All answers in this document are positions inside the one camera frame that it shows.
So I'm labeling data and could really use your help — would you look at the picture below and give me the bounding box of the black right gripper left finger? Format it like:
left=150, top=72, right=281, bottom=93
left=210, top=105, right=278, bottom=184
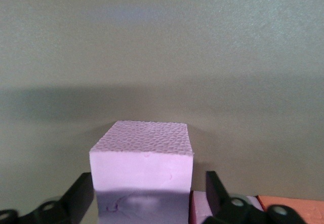
left=0, top=172, right=98, bottom=224

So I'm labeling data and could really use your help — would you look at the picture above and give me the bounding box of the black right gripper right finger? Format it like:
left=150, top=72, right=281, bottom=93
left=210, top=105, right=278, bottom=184
left=202, top=171, right=307, bottom=224

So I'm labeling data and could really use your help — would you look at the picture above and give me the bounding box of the orange foam cube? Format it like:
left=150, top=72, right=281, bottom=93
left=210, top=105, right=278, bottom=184
left=257, top=195, right=324, bottom=224

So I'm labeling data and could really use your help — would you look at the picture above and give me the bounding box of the table cover sheet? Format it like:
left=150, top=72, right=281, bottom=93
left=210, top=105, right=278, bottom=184
left=0, top=0, right=324, bottom=224

